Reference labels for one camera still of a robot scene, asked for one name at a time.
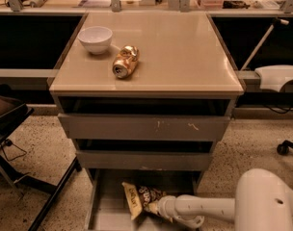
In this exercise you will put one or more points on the grey drawer cabinet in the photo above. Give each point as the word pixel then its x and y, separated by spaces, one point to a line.
pixel 181 57

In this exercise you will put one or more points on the grey top drawer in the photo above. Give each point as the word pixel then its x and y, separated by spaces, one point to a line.
pixel 144 119

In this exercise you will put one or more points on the grey drawer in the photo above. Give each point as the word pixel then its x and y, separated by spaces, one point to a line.
pixel 109 210
pixel 145 155
pixel 144 119

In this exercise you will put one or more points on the crushed gold soda can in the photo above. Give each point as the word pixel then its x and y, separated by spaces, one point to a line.
pixel 126 61

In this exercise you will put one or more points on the black chair left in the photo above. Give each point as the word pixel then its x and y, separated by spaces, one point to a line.
pixel 13 112

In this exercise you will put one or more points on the brown chip bag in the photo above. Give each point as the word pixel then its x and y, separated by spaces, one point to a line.
pixel 142 199

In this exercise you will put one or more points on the white rod with tip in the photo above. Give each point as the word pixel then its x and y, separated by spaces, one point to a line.
pixel 277 21

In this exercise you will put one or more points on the black office chair base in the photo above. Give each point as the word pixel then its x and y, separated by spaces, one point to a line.
pixel 283 148

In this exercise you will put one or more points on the white curved plastic cover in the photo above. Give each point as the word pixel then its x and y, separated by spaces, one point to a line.
pixel 274 77

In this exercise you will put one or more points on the grey middle drawer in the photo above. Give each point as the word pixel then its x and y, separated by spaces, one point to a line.
pixel 145 155

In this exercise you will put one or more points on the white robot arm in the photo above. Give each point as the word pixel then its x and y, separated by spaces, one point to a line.
pixel 263 202

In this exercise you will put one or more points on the grey bottom drawer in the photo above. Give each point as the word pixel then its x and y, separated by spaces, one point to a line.
pixel 109 210

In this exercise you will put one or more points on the white ceramic bowl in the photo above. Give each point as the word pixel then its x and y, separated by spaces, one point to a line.
pixel 95 39

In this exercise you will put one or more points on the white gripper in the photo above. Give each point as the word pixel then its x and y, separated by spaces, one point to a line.
pixel 168 206

